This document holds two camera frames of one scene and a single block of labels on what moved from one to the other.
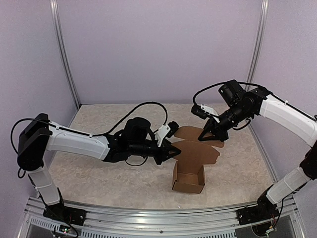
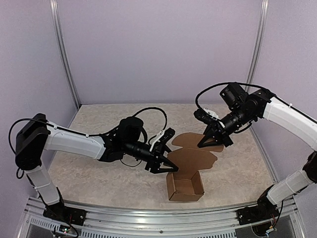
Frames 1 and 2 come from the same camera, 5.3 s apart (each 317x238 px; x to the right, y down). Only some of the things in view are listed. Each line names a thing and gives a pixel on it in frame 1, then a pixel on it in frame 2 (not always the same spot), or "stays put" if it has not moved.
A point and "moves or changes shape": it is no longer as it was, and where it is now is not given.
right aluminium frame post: [258, 41] stays put
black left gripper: [166, 149] to [154, 163]
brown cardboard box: [188, 175] moves or changes shape
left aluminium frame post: [54, 10] stays put
